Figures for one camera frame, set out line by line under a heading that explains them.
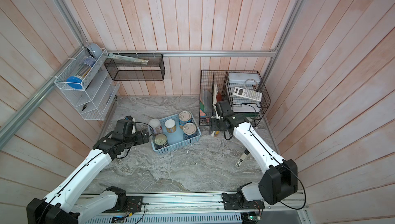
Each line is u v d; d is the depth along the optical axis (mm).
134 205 728
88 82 748
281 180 403
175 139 964
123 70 1050
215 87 1079
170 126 954
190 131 879
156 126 909
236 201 729
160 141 837
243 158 840
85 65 763
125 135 606
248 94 923
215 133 840
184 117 952
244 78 1004
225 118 565
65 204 394
